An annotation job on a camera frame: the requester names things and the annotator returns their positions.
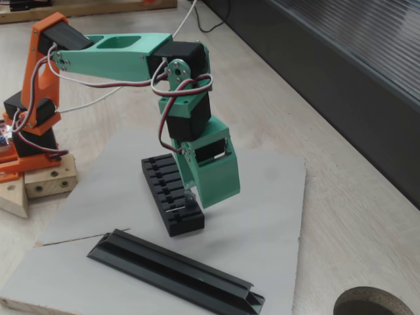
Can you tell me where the black slotted rectangular block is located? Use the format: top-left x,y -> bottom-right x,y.
141,153 -> 206,238

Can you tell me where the grey laminated board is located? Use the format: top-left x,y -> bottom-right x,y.
0,127 -> 306,315

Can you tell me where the small wooden block with screws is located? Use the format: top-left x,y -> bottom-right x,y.
24,154 -> 78,200

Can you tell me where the wooden block with angled end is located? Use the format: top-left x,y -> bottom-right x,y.
0,173 -> 30,219

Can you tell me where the light wooden beam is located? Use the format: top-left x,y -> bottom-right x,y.
0,0 -> 178,24

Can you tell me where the red controller board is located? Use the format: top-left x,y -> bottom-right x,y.
0,113 -> 17,155

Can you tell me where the red white black servo cable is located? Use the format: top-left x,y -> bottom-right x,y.
47,45 -> 155,91
12,45 -> 70,160
150,60 -> 214,156

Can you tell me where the long black plastic rail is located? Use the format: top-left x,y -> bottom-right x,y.
87,228 -> 266,315

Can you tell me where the black power cable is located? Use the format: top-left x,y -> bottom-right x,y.
193,0 -> 230,33

